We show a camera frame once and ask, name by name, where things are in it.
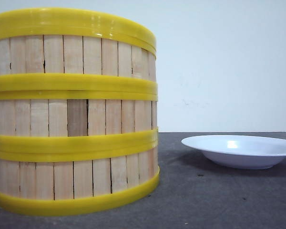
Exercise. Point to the white plate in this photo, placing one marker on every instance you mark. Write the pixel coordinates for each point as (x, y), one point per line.
(239, 151)

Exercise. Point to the woven bamboo steamer lid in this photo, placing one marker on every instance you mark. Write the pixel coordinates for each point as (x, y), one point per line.
(76, 22)

